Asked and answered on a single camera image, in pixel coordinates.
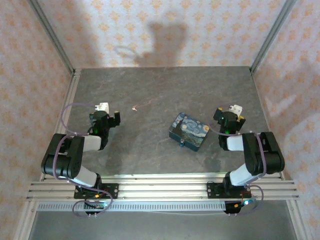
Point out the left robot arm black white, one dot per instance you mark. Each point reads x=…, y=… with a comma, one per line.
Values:
x=75, y=150

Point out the aluminium frame post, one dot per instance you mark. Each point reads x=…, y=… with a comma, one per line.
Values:
x=53, y=37
x=272, y=35

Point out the aluminium side rail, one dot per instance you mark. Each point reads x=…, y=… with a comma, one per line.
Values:
x=71, y=100

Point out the small blue padlock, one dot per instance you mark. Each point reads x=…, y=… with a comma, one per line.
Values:
x=181, y=143

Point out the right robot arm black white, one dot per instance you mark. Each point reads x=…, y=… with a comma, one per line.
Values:
x=255, y=155

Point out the aluminium front rail beam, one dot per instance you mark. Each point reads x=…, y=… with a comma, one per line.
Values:
x=162, y=187

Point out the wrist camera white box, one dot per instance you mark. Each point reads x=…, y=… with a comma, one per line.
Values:
x=236, y=109
x=102, y=107

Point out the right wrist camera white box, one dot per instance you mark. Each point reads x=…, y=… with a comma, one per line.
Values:
x=236, y=109

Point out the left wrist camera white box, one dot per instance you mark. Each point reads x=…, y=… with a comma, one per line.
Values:
x=102, y=107

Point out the starry night print box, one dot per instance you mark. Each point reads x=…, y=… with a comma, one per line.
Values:
x=190, y=130

